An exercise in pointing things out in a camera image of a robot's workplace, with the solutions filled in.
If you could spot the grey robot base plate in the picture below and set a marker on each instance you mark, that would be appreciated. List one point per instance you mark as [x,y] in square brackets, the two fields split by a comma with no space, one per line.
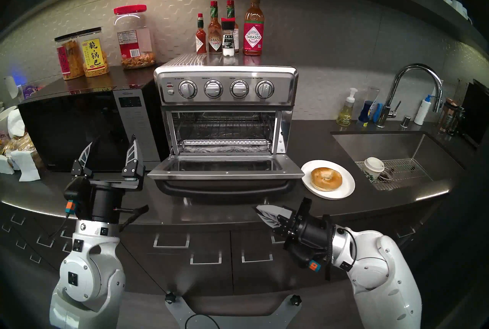
[179,313]

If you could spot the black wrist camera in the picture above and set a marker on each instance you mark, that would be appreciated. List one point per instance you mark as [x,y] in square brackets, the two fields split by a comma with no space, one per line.
[312,264]
[74,191]

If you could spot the black star knob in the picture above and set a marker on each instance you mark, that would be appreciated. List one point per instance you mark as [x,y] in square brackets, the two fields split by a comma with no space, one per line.
[295,300]
[170,297]

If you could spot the purple snack bag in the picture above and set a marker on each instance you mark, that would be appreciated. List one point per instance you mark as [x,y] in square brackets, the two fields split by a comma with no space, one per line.
[30,91]

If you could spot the dark blue dish bottle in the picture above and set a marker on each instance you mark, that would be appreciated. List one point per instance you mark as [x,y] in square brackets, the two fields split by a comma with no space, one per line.
[366,112]

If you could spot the chrome gooseneck faucet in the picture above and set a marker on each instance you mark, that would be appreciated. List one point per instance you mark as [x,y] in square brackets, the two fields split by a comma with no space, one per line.
[416,66]

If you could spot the small white paper napkin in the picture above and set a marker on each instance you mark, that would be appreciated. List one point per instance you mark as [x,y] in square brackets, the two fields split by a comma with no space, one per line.
[5,166]

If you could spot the white round plate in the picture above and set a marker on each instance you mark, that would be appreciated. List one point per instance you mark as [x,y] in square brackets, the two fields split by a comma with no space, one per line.
[345,187]

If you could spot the black cap salt grinder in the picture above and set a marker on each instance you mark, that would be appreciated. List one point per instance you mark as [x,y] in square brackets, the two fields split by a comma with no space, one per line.
[228,42]

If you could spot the chrome sink button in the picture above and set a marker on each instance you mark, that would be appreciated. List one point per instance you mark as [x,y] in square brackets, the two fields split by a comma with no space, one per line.
[405,122]

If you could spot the medium red Tabasco bottle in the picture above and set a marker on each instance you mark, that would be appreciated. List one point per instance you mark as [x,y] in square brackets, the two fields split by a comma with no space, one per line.
[214,42]

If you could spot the black coffee machine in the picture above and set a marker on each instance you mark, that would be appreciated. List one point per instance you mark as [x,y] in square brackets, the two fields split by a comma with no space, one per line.
[477,114]

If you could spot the snack jar yellow label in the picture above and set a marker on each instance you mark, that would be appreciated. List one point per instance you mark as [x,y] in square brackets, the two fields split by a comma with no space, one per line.
[93,55]

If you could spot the stainless steel toaster oven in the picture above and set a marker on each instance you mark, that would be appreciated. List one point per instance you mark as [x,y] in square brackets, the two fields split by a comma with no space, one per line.
[198,61]

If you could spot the large orange Tabasco bottle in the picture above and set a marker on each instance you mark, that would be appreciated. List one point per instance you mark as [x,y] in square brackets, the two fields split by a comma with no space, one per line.
[253,38]

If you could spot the silver oven knob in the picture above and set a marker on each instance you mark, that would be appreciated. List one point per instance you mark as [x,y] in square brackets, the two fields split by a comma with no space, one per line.
[213,88]
[264,89]
[239,88]
[187,89]

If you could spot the copper french press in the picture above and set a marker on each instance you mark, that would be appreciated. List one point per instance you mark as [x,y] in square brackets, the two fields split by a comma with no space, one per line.
[450,120]

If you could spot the bagged bread loaf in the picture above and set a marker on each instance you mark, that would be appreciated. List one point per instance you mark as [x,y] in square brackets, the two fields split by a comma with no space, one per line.
[23,145]

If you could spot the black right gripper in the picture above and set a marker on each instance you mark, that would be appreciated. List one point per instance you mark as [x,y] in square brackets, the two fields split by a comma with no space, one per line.
[315,236]

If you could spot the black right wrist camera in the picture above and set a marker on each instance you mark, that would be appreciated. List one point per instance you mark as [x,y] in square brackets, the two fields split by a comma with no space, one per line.
[312,264]

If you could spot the white bowl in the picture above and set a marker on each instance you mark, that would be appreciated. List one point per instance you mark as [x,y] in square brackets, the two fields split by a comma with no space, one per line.
[4,116]

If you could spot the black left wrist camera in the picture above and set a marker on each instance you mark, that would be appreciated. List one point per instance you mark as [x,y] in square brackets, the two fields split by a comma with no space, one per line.
[74,191]

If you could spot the green label Tabasco bottle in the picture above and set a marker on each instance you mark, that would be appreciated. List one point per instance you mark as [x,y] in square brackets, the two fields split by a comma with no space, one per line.
[230,9]

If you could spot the glass toaster oven door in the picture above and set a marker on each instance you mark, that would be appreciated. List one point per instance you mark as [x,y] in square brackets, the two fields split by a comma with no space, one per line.
[290,170]

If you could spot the white mug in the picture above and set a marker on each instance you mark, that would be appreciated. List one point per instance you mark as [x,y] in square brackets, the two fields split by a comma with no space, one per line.
[460,7]
[447,0]

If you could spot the snack jar red label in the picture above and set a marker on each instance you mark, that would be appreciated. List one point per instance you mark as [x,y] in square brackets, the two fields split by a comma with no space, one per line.
[68,61]

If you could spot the clear jar red lid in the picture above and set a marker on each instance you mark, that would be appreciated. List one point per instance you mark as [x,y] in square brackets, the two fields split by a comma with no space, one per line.
[133,40]

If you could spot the white bottle blue cap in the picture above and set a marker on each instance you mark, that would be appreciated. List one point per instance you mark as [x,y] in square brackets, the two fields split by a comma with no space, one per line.
[421,112]

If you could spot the golden brown bagel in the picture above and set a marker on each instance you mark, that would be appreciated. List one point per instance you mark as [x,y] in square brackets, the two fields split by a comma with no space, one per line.
[319,181]

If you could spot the crumpled white tissue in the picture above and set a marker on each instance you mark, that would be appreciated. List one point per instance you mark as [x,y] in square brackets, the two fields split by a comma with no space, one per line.
[16,124]

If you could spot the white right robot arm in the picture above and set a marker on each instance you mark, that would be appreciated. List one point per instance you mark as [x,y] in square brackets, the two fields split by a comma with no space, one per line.
[382,274]

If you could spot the yellow soap pump dispenser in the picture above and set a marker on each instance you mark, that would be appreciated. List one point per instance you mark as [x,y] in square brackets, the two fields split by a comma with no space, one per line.
[345,114]

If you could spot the white paper coffee cup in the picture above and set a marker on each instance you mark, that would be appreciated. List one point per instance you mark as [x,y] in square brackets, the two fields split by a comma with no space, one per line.
[372,170]

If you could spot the black microwave oven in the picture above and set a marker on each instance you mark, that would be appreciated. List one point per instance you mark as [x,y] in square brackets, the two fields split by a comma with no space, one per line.
[68,129]

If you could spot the foil lined oven tray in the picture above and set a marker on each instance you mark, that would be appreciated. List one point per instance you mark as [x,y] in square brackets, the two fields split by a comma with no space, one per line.
[229,149]

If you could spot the dark base cabinet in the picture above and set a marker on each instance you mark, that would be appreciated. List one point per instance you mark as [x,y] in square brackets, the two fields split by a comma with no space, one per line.
[214,278]

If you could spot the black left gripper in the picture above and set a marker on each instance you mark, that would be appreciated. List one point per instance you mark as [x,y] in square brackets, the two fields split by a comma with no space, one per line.
[107,202]

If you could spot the small red Tabasco bottle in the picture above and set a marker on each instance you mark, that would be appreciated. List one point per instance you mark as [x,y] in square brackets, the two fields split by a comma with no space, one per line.
[200,44]

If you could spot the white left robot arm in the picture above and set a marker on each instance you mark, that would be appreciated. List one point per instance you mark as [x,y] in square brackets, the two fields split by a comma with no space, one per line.
[91,274]

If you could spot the stainless steel sink basin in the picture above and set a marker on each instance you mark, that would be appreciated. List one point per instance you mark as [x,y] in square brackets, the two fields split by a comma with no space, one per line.
[382,145]

